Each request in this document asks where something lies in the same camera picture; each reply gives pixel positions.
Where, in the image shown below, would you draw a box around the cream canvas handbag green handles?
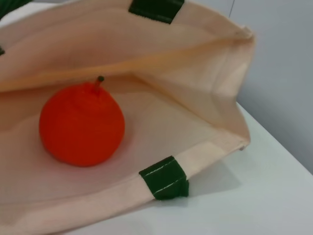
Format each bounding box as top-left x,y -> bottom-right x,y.
0,0 -> 256,235

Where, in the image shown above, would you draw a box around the orange toy fruit with stem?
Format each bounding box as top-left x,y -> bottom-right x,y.
39,75 -> 126,168

